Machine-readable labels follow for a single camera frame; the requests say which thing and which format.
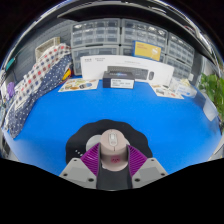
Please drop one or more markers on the green potted plant white pot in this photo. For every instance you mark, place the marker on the green potted plant white pot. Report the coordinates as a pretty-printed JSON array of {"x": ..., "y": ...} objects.
[{"x": 213, "y": 88}]

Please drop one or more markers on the yellow and blue box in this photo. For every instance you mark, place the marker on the yellow and blue box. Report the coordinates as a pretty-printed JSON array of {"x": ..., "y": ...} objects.
[{"x": 146, "y": 50}]

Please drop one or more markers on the long white keyboard box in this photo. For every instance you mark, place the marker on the long white keyboard box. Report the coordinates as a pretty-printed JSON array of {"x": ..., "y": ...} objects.
[{"x": 96, "y": 68}]

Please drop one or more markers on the pale yellow gloves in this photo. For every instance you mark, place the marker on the pale yellow gloves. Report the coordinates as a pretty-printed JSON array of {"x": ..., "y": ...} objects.
[{"x": 185, "y": 82}]

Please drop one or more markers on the beige computer mouse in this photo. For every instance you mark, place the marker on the beige computer mouse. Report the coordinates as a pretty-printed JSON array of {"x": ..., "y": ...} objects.
[{"x": 114, "y": 148}]

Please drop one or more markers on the black cartoon mouse pad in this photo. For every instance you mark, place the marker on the black cartoon mouse pad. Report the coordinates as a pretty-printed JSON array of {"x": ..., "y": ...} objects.
[{"x": 96, "y": 128}]

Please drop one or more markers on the navy polka dot cloth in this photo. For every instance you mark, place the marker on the navy polka dot cloth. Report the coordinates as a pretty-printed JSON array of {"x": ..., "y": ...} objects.
[{"x": 23, "y": 113}]

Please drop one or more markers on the dark wall shelf unit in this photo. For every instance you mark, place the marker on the dark wall shelf unit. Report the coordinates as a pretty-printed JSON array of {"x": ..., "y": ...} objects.
[{"x": 133, "y": 10}]

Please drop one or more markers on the red white checked cloth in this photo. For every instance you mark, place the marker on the red white checked cloth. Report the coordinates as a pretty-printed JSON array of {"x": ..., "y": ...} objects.
[{"x": 43, "y": 71}]

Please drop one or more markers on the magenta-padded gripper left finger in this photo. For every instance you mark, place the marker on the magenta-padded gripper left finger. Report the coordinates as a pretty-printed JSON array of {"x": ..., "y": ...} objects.
[{"x": 78, "y": 171}]

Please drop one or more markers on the small black box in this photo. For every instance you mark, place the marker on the small black box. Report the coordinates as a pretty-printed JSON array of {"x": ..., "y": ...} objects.
[{"x": 118, "y": 81}]

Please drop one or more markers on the beige woven basket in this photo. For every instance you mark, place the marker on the beige woven basket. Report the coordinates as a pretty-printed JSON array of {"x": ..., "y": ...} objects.
[{"x": 46, "y": 48}]

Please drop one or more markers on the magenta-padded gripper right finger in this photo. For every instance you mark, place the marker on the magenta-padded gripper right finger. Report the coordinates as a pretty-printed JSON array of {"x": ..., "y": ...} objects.
[{"x": 150, "y": 171}]

